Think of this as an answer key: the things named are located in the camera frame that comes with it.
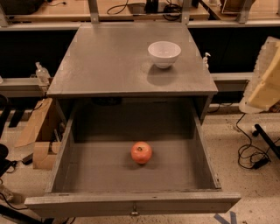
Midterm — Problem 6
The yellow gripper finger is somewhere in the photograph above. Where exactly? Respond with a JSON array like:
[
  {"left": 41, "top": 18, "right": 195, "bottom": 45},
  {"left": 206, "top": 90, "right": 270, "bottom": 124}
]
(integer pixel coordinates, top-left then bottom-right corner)
[{"left": 239, "top": 37, "right": 280, "bottom": 114}]

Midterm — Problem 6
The red apple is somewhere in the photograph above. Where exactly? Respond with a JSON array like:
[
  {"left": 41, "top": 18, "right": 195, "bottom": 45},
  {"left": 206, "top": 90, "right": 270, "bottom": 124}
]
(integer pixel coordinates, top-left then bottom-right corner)
[{"left": 130, "top": 142, "right": 152, "bottom": 165}]

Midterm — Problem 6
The metal drawer pull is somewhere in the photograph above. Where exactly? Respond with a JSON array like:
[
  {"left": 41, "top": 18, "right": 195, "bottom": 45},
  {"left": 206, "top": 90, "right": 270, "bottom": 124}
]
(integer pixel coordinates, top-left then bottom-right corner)
[{"left": 129, "top": 206, "right": 139, "bottom": 216}]

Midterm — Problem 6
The grey open top drawer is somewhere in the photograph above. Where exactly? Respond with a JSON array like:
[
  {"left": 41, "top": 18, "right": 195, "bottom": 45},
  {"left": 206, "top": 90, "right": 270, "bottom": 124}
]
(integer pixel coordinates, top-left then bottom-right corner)
[{"left": 25, "top": 99, "right": 241, "bottom": 218}]

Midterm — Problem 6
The white pump bottle right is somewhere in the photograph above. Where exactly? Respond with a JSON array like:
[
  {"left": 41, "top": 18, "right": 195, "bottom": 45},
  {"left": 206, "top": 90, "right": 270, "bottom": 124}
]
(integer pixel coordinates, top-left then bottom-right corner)
[{"left": 203, "top": 52, "right": 211, "bottom": 69}]

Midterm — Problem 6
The white ceramic bowl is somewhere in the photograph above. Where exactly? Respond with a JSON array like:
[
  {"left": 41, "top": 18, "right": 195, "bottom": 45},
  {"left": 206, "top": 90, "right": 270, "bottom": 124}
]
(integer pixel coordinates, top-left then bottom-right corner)
[{"left": 148, "top": 41, "right": 181, "bottom": 68}]

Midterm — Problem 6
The grey wooden cabinet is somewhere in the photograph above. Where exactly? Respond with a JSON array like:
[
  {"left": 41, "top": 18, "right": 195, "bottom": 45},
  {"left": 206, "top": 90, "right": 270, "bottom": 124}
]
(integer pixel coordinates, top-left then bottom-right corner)
[{"left": 47, "top": 22, "right": 217, "bottom": 119}]

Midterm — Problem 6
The clear sanitizer bottle left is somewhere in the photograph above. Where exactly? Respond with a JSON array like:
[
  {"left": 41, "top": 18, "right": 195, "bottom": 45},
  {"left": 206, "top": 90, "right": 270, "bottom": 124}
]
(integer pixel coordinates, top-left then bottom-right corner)
[{"left": 35, "top": 62, "right": 51, "bottom": 85}]

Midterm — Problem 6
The wooden shelf bench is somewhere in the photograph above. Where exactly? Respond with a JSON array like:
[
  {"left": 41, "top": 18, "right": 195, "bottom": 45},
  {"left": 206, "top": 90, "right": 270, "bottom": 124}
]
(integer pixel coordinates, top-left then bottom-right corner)
[{"left": 0, "top": 0, "right": 280, "bottom": 28}]

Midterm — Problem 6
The black chair base left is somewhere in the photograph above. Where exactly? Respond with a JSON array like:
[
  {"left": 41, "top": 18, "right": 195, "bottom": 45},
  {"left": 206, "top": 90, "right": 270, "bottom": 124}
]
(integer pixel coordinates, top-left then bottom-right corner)
[{"left": 0, "top": 94, "right": 12, "bottom": 177}]

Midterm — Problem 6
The black floor cable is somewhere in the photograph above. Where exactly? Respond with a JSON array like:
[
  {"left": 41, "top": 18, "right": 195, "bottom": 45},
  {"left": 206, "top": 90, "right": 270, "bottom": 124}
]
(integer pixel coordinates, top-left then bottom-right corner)
[{"left": 234, "top": 113, "right": 280, "bottom": 171}]

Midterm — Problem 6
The black cable on shelf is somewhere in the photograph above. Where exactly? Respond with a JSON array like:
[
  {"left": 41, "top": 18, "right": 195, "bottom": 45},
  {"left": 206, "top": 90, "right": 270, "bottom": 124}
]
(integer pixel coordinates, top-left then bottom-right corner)
[{"left": 106, "top": 0, "right": 183, "bottom": 22}]

